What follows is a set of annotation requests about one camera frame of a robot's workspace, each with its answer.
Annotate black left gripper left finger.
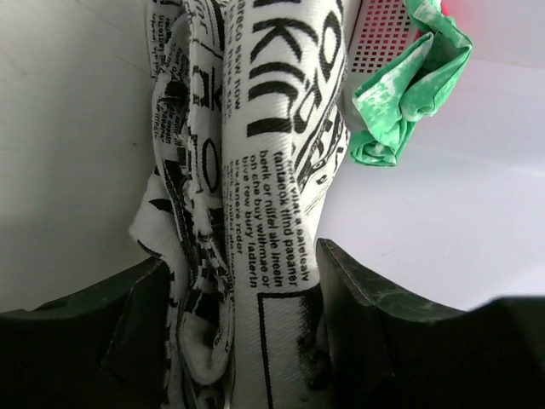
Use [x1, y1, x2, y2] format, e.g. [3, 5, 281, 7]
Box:
[1, 258, 169, 408]

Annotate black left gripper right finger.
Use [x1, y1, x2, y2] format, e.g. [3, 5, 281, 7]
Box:
[316, 239, 544, 409]

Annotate green white tie-dye trousers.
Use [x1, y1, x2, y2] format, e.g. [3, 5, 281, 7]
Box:
[343, 1, 473, 166]

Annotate newspaper print trousers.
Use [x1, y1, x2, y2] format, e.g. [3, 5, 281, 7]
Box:
[130, 1, 348, 408]

